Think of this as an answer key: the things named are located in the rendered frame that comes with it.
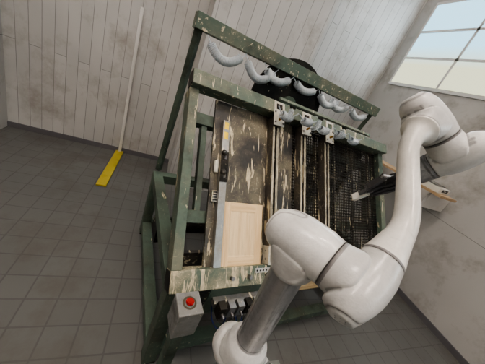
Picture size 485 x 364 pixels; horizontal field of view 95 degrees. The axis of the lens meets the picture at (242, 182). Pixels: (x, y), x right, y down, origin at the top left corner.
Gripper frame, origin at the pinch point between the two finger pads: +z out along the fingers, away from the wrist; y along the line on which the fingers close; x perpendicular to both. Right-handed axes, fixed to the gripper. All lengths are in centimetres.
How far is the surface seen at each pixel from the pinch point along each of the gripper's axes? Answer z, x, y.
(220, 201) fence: 73, -16, 29
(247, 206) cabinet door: 73, -20, 8
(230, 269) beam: 85, 20, 9
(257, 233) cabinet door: 78, -6, -6
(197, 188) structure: 80, -23, 43
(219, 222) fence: 77, -4, 25
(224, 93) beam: 44, -76, 52
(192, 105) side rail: 55, -62, 67
